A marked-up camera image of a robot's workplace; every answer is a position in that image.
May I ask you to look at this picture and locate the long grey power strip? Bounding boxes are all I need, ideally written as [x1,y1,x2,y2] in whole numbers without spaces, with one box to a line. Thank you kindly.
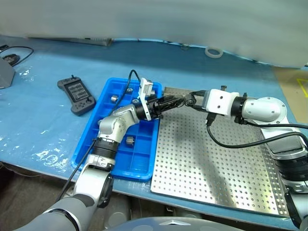
[26,37,114,47]

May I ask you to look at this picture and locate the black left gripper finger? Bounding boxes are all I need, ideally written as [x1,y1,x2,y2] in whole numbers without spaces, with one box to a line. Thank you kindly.
[163,102,186,113]
[161,94,188,105]

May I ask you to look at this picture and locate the blue compartment tray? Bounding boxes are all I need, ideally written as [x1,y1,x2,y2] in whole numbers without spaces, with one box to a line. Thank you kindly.
[71,77,163,181]

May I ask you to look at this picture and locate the dark grey handheld controller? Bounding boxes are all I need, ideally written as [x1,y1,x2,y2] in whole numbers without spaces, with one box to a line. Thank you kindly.
[57,75,97,117]

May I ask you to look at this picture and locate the grey robot torso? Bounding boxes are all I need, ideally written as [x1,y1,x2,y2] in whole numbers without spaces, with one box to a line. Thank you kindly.
[103,216,213,231]

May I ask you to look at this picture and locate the perforated metal tray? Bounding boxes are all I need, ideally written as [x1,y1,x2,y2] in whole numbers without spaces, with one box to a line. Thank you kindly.
[150,86,290,216]

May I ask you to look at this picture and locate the white tape roll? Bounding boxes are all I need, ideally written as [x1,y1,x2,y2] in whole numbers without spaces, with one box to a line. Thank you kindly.
[204,46,223,59]

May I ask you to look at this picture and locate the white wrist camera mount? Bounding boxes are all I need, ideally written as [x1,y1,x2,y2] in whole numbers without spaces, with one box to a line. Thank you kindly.
[138,77,155,121]
[203,88,239,116]

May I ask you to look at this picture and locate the grey device block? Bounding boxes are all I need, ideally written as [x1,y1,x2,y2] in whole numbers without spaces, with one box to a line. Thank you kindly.
[0,57,16,90]

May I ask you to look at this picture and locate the brown cardboard sheet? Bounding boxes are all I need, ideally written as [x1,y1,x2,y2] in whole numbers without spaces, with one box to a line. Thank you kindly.
[272,65,308,124]

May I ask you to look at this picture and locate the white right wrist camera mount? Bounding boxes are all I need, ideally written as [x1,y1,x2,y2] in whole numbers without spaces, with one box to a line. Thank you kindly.
[203,88,239,116]

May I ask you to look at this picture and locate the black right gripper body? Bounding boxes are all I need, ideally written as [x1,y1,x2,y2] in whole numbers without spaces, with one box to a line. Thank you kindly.
[197,90,208,112]

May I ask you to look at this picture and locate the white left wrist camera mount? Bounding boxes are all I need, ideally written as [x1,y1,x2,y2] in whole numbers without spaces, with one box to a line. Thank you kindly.
[138,77,155,121]

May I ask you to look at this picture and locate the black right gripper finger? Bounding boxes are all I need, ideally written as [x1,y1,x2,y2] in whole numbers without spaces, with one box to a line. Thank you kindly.
[185,90,207,100]
[186,101,207,112]

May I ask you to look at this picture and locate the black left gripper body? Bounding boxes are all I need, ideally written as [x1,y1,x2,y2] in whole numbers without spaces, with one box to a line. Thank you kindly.
[145,97,165,119]

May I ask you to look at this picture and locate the thin black table cable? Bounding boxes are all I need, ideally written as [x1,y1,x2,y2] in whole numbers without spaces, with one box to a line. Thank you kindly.
[0,45,35,67]

